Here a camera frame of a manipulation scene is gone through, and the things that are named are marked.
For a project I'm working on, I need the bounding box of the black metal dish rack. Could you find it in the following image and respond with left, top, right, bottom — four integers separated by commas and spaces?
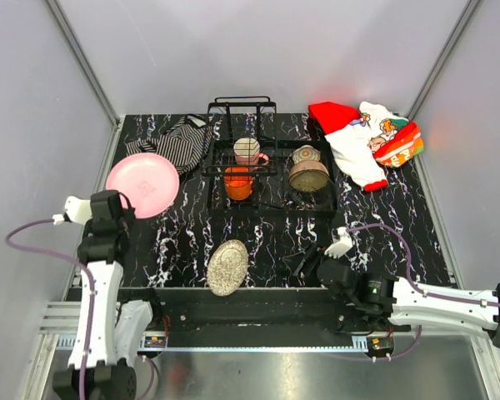
201, 96, 338, 218

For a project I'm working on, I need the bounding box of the black white striped cloth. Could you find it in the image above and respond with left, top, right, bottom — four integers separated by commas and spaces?
126, 114, 213, 175

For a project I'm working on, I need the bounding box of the flower-shaped patterned dish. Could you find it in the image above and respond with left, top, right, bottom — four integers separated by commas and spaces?
292, 145, 321, 164

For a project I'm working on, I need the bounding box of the beige speckled bowl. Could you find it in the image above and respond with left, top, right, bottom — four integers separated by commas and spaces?
288, 160, 329, 193

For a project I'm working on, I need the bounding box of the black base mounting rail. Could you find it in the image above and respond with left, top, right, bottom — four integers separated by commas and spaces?
117, 287, 390, 349

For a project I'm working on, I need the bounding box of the pink ceramic mug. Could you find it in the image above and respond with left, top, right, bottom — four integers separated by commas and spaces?
233, 137, 269, 171

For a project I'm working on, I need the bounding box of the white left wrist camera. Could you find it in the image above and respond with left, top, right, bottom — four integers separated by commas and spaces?
63, 196, 93, 225

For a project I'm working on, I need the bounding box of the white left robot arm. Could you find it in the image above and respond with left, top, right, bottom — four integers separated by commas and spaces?
52, 190, 163, 399

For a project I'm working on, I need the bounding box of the white red cartoon garment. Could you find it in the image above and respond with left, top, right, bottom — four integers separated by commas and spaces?
308, 101, 424, 192

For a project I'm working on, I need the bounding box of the orange plastic cup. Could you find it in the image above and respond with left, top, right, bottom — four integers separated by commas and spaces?
224, 167, 253, 201

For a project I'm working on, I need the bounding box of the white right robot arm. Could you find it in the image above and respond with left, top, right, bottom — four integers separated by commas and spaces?
282, 244, 500, 349

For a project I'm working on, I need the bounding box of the pink round plate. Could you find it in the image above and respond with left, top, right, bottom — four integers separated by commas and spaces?
105, 153, 180, 219

